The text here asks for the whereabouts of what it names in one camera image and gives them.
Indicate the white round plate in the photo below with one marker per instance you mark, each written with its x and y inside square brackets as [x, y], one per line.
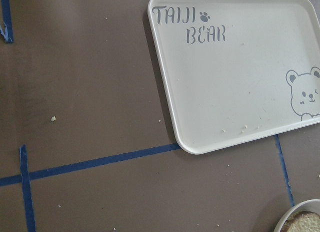
[312, 205]

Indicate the bread slice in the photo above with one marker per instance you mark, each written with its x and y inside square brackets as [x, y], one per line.
[302, 221]

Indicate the white bear tray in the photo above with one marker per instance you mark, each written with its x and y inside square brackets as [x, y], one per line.
[237, 70]

